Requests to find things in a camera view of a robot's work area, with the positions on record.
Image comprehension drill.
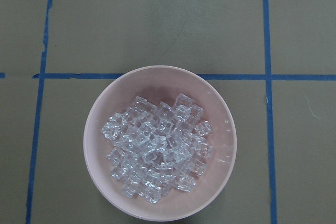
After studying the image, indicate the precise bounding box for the clear ice cubes pile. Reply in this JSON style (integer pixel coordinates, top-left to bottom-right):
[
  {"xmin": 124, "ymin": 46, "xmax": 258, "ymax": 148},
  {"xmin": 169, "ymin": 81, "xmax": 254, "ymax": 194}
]
[{"xmin": 101, "ymin": 93, "xmax": 213, "ymax": 204}]

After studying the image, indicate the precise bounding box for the pink bowl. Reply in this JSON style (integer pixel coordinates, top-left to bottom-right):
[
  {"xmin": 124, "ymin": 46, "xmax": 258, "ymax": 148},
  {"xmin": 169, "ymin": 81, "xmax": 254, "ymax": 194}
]
[{"xmin": 83, "ymin": 66, "xmax": 237, "ymax": 222}]

